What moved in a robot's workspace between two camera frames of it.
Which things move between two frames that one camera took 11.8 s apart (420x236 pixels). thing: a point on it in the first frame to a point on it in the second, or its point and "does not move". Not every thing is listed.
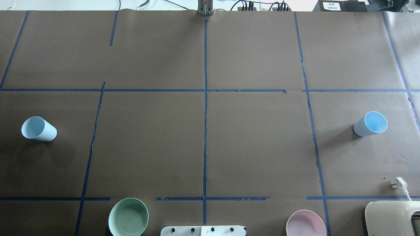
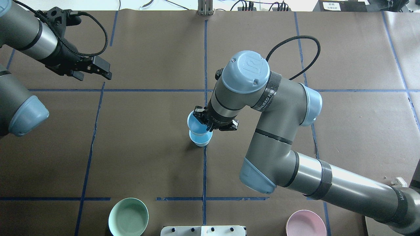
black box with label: [350, 6] does not move
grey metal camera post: [205, 8] does not move
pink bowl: [305, 223] does not move
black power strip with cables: [241, 6] does not move
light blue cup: [373, 122] to [195, 126]
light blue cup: [37, 127] to [201, 140]
